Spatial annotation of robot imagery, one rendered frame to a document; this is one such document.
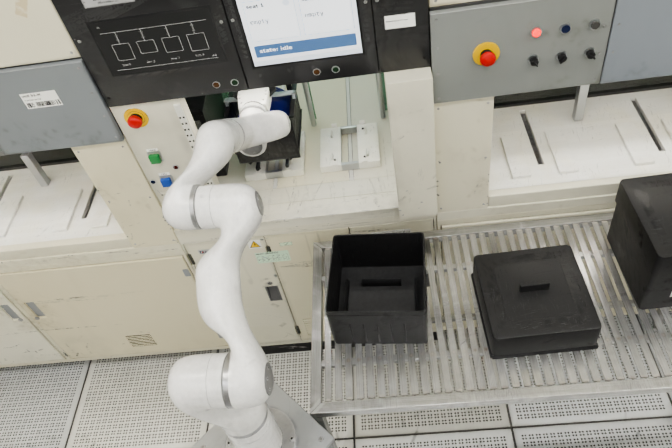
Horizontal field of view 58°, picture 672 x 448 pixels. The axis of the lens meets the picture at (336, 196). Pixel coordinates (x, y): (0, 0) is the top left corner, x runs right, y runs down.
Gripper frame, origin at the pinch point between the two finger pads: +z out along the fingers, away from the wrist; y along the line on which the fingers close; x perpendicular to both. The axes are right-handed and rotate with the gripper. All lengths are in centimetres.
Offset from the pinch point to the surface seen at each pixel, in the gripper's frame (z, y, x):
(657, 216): -60, 107, -21
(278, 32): -29.6, 14.9, 33.5
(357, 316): -72, 23, -31
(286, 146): -10.6, 6.2, -19.8
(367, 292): -55, 26, -46
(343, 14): -31, 31, 36
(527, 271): -62, 73, -36
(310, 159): -1.4, 11.8, -35.5
